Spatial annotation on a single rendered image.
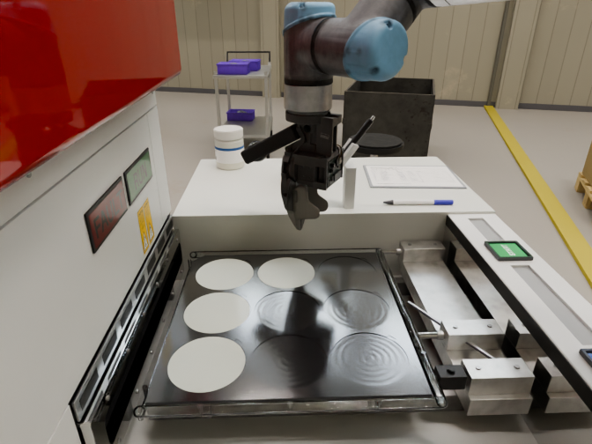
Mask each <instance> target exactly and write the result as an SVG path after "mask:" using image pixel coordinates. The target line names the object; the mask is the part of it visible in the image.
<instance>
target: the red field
mask: <svg viewBox="0 0 592 444"><path fill-rule="evenodd" d="M126 209H127V206H126V201H125V196H124V192H123V186H122V181H120V182H119V183H118V184H117V185H116V186H115V188H114V189H113V190H112V191H111V192H110V193H109V194H108V195H107V196H106V198H105V199H104V200H103V201H102V202H101V203H100V204H99V205H98V206H97V208H96V209H95V210H94V211H93V212H92V213H91V214H90V215H89V216H88V217H89V220H90V225H91V228H92V236H93V239H94V244H95V247H96V248H97V247H98V246H99V245H100V243H101V242H102V241H103V239H104V238H105V237H106V235H107V234H108V232H109V231H110V230H111V228H112V227H113V226H114V225H115V223H116V222H117V220H118V219H119V218H120V216H121V215H122V214H123V213H124V212H125V210H126Z"/></svg>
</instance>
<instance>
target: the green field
mask: <svg viewBox="0 0 592 444"><path fill-rule="evenodd" d="M151 176H152V169H151V162H150V157H149V151H148V152H147V153H146V154H145V155H144V156H143V157H142V158H141V159H140V160H139V161H138V162H137V163H136V164H135V165H134V167H133V168H132V169H131V170H130V171H129V172H128V173H127V180H128V184H129V193H130V199H131V202H132V201H133V199H134V198H135V197H136V196H137V194H138V193H139V191H140V190H141V189H142V187H143V186H144V185H145V184H146V183H147V181H148V180H149V179H150V177H151Z"/></svg>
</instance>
